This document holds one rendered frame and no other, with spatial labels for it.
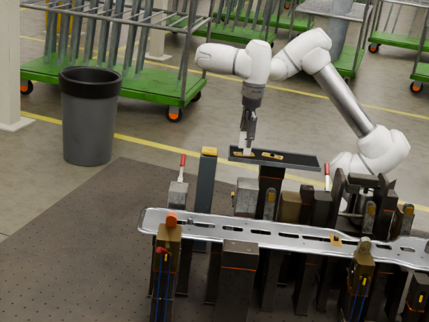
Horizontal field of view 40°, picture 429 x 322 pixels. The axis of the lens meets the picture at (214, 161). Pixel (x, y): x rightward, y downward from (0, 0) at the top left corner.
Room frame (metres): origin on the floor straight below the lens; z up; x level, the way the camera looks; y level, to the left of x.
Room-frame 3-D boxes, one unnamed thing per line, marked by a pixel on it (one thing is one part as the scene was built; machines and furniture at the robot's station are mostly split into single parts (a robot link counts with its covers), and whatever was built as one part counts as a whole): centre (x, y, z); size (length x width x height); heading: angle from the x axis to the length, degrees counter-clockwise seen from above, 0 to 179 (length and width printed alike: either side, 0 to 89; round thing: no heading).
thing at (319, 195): (2.11, -0.43, 0.89); 0.12 x 0.07 x 0.38; 1
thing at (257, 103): (2.22, -0.11, 1.36); 0.08 x 0.07 x 0.09; 14
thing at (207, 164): (2.22, 0.03, 0.92); 0.08 x 0.08 x 0.44; 1
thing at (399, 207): (2.11, -0.76, 0.88); 0.11 x 0.07 x 0.37; 1
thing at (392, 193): (2.12, -0.69, 0.91); 0.07 x 0.05 x 0.42; 1
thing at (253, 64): (2.22, -0.10, 1.54); 0.13 x 0.11 x 0.16; 77
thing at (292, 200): (2.07, -0.31, 0.89); 0.12 x 0.08 x 0.38; 1
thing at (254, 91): (2.22, -0.11, 1.43); 0.09 x 0.09 x 0.06
